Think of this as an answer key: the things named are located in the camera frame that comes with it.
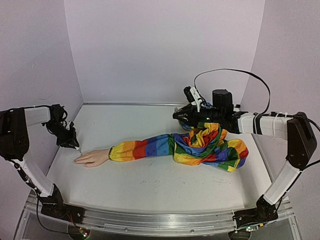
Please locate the rainbow striped sleeve cloth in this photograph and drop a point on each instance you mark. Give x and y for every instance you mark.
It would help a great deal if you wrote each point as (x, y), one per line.
(204, 144)

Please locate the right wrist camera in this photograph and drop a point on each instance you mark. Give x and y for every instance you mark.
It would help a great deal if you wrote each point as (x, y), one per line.
(194, 98)

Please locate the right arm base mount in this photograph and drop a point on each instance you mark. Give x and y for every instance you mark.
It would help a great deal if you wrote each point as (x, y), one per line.
(263, 213)

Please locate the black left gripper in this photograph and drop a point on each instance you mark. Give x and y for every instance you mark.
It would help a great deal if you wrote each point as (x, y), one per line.
(70, 140)

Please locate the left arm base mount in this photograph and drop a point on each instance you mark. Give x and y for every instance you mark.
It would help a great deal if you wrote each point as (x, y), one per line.
(54, 206)

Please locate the clear glitter nail polish bottle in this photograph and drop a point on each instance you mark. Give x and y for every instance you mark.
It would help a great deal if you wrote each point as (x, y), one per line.
(179, 113)

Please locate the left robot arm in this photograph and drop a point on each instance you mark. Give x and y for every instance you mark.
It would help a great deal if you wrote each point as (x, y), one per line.
(15, 143)

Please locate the aluminium front rail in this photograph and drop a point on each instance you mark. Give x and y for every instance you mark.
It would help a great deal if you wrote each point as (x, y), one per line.
(86, 221)

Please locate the mannequin hand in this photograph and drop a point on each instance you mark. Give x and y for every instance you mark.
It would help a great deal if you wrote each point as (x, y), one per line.
(93, 158)

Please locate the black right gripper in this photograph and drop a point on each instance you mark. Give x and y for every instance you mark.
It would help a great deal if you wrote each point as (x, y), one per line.
(194, 113)

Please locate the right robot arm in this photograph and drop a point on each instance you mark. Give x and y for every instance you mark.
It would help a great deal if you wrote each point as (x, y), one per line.
(293, 132)

